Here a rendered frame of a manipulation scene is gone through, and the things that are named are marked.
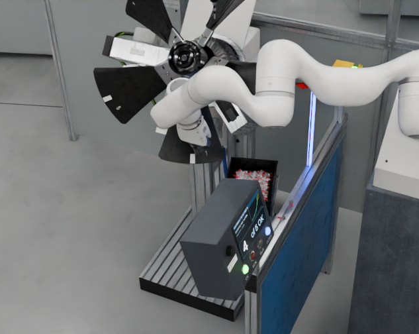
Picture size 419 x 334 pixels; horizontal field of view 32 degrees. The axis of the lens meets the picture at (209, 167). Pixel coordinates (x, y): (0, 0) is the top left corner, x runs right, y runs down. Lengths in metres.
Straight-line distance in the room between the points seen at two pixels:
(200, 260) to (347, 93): 0.56
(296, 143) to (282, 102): 1.65
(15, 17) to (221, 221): 3.32
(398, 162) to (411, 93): 0.45
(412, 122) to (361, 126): 1.38
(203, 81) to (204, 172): 1.11
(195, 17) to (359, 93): 1.07
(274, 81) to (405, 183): 0.70
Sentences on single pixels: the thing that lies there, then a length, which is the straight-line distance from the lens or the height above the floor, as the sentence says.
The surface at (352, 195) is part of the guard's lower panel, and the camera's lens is 3.57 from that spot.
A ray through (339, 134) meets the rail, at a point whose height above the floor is 0.83.
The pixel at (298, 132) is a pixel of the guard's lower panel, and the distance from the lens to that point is 3.45.
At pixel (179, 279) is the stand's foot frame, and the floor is 0.07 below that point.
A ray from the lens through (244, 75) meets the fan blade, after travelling 2.45.
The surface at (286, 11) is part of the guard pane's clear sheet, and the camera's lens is 3.16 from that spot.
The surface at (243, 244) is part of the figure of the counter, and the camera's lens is 1.85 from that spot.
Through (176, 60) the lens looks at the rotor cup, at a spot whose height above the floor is 1.21.
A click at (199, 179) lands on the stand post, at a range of 2.98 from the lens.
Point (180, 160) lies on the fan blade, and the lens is 2.48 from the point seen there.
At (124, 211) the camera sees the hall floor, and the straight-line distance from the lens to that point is 3.72.
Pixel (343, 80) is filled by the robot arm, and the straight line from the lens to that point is 1.89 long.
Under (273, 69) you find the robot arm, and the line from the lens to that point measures 1.85.
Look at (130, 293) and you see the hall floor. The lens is 3.34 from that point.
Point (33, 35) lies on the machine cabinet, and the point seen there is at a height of 0.19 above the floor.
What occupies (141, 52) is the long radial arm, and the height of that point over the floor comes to 1.12.
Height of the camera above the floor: 2.49
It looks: 39 degrees down
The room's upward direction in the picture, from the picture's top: 3 degrees counter-clockwise
